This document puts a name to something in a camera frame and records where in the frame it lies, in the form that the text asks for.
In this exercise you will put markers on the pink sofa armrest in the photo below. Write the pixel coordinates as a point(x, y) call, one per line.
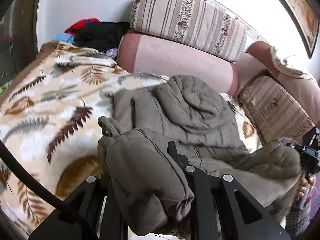
point(305, 92)

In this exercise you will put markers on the cream leaf-pattern fleece blanket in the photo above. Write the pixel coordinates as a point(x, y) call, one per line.
point(49, 113)

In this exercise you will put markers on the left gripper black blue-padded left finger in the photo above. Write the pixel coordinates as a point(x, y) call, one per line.
point(94, 214)

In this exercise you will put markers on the black garment pile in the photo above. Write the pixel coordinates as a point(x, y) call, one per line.
point(101, 36)

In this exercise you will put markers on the striped floral back cushion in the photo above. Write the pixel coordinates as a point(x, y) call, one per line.
point(194, 23)

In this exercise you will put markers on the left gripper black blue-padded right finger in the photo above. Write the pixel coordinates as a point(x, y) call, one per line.
point(223, 208)

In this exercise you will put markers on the light blue garment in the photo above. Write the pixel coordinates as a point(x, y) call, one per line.
point(65, 37)

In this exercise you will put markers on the olive grey hooded puffer jacket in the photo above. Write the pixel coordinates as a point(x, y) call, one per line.
point(151, 189)

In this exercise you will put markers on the person's right hand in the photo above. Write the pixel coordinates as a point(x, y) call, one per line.
point(303, 183)

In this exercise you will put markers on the red garment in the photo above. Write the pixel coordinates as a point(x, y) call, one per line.
point(75, 28)

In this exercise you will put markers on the purple patterned cloth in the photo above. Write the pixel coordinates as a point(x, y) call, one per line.
point(112, 53)

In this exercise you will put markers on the striped floral side cushion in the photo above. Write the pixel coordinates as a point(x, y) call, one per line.
point(275, 113)

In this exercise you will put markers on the cream lace armrest cover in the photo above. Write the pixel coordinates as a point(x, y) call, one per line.
point(290, 65)

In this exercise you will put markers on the pink quilted bolster cushion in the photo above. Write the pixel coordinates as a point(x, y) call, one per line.
point(140, 53)

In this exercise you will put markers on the framed wall picture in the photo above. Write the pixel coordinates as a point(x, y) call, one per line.
point(305, 20)

